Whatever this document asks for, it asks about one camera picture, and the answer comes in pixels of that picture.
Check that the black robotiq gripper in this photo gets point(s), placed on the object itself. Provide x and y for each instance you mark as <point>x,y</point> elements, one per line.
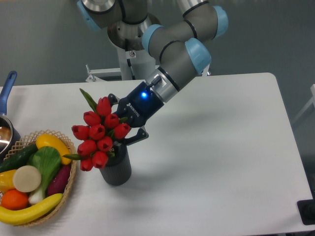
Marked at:
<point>138,107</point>

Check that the red tulip bouquet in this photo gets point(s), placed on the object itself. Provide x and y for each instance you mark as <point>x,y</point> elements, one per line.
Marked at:
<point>103,129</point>

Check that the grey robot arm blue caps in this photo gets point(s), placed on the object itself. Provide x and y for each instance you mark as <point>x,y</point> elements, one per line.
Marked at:
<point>130,27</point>

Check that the grey ribbed vase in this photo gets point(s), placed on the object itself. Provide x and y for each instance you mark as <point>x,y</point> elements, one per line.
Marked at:
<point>118,169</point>

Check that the yellow squash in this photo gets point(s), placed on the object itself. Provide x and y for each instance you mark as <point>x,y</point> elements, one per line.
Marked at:
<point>48,140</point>

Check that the green bok choy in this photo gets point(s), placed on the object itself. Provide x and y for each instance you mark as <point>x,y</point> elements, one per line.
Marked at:
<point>48,161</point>

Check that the purple sweet potato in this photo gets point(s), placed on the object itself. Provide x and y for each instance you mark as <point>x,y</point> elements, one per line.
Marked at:
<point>60,181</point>

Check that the woven wicker basket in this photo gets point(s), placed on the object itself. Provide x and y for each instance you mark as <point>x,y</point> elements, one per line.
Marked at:
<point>29,140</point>

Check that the green cucumber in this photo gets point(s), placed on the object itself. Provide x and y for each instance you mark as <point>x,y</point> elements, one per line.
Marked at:
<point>18,159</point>

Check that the beige round disc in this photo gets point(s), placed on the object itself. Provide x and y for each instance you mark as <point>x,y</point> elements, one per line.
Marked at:
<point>26,178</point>

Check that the yellow bell pepper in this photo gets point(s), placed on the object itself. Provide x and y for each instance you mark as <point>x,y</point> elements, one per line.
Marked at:
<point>6,181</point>

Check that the orange fruit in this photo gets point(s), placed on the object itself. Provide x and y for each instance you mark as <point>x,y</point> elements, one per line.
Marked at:
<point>15,200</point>

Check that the yellow banana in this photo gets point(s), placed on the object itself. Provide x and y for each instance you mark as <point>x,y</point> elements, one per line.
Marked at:
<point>23,216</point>

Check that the black device at table edge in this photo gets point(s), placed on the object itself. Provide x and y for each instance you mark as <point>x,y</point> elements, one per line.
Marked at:
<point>307,211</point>

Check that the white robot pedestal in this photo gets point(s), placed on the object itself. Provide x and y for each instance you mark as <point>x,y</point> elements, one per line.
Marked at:
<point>178,62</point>

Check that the blue handled saucepan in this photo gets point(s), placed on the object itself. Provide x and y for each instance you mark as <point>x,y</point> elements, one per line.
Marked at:
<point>8,134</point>

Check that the white frame at right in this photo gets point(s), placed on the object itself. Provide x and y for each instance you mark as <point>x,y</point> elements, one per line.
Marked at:
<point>306,110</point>

